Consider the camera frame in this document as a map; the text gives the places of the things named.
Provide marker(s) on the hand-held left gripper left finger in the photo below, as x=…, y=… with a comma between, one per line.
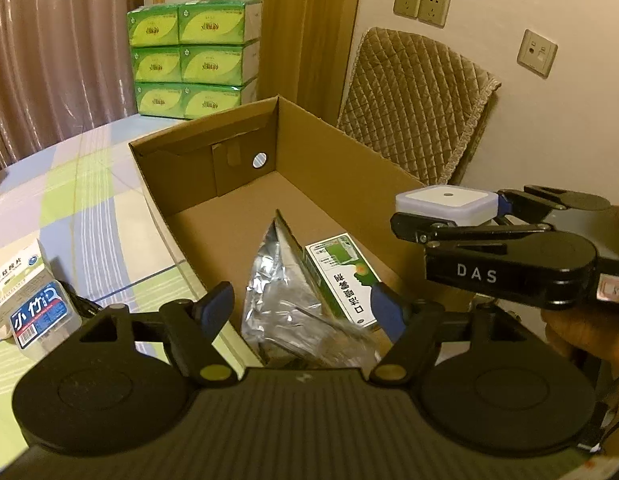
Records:
x=217, y=305

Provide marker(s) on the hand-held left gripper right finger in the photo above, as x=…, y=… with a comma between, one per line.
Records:
x=387, y=310

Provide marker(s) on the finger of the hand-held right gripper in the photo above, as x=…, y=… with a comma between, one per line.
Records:
x=419, y=227
x=503, y=206

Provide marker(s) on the white square night light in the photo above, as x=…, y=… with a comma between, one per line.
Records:
x=439, y=202

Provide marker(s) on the green medicine box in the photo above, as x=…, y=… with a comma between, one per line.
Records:
x=344, y=280

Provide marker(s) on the silver foil leaf-print bag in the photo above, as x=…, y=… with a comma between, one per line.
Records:
x=279, y=300

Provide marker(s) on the cardboard box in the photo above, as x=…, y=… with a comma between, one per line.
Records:
x=229, y=210

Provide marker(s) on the white tablet medicine box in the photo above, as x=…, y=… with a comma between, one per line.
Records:
x=14, y=280

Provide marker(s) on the person's right hand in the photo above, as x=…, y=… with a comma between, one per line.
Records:
x=589, y=330

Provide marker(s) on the quilted beige chair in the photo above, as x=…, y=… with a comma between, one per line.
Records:
x=414, y=105

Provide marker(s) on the checkered tablecloth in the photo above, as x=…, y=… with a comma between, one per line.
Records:
x=89, y=200

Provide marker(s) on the clear blue-label plastic box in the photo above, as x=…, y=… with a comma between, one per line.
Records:
x=42, y=317

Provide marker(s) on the wooden door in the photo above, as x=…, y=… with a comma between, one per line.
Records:
x=289, y=35

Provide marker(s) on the stack of green tissue packs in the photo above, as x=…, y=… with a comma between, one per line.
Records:
x=194, y=55

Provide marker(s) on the brown curtain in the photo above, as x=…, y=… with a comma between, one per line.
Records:
x=54, y=50

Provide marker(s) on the white wall outlet plate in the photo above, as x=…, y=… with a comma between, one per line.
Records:
x=538, y=52

